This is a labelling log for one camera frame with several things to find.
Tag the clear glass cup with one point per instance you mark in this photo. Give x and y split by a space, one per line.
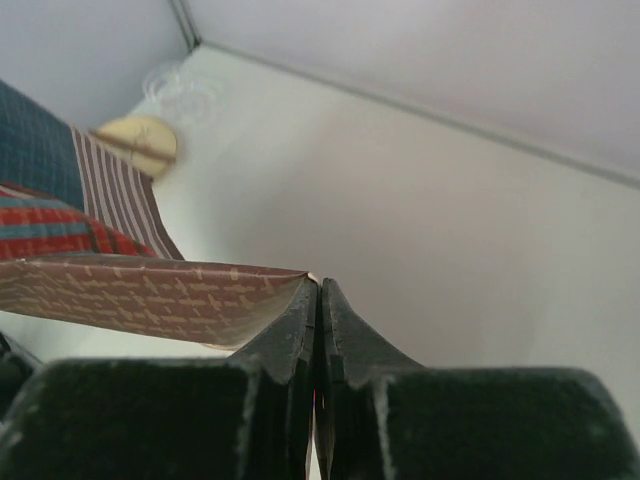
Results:
182 94

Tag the round wooden plate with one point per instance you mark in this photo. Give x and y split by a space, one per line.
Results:
147 131

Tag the patchwork striped placemat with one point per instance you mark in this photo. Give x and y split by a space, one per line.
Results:
82 241

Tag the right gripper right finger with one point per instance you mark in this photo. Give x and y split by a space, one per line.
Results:
382 415

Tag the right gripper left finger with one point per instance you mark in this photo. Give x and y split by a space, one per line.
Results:
246 416

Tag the brown wooden knife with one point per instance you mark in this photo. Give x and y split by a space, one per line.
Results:
133 147

